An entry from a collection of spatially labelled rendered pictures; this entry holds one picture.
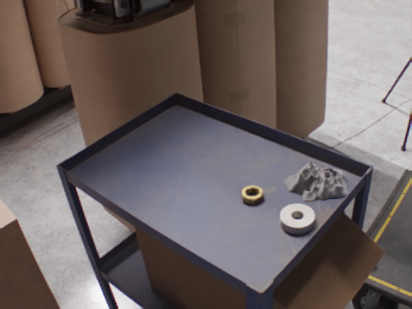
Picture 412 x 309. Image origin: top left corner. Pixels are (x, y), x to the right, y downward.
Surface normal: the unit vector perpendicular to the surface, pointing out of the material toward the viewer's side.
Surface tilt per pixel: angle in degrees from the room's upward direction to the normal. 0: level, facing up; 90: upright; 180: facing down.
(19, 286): 90
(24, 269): 90
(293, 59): 90
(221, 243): 0
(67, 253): 0
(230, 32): 90
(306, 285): 26
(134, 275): 0
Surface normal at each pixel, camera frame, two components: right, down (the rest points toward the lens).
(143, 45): 0.52, 0.47
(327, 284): 0.26, -0.58
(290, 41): 0.06, 0.58
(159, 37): 0.71, 0.37
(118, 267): -0.07, -0.81
